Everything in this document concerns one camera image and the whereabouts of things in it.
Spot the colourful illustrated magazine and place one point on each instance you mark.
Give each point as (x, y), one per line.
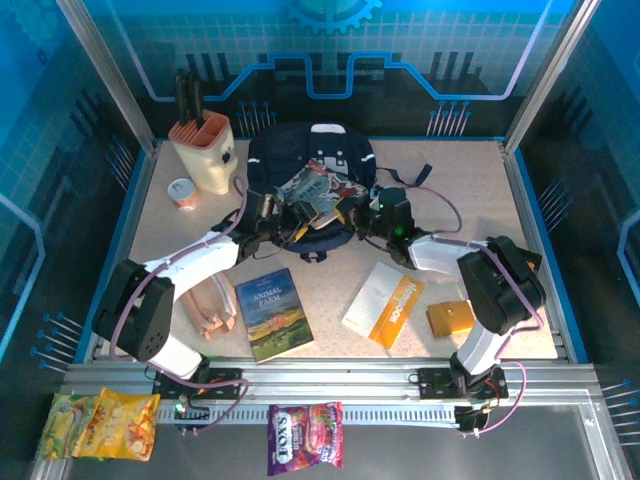
(320, 187)

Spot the navy blue backpack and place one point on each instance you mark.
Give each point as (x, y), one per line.
(285, 150)

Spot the orange white notebook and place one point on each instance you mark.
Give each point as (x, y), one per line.
(380, 305)

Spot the Animal Farm paperback book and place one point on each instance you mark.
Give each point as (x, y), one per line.
(272, 315)

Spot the orange snap wallet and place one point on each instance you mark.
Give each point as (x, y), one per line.
(450, 320)

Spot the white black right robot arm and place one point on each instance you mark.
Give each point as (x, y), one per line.
(500, 295)

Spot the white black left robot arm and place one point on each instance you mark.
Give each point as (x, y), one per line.
(190, 262)

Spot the purple Fox's candy bag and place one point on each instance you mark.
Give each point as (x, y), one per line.
(305, 440)

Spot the yellow chips bag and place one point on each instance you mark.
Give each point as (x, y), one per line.
(120, 425)

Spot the green yellow snack bag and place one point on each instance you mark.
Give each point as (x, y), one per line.
(57, 425)

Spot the small pull-tab food can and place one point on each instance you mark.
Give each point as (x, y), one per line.
(182, 195)

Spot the beige knife block terracotta top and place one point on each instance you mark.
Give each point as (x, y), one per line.
(207, 160)

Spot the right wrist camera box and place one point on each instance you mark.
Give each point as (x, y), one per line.
(389, 197)

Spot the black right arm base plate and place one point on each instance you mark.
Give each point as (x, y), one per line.
(435, 382)

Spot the aluminium mounting rail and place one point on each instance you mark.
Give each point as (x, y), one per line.
(325, 380)

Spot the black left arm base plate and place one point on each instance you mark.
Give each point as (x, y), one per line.
(220, 385)

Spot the aluminium left frame post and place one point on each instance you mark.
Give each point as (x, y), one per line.
(108, 75)

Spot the aluminium frame post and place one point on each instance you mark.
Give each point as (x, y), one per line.
(108, 75)
(550, 75)

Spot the aluminium right frame post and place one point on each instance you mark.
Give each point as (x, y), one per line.
(550, 75)

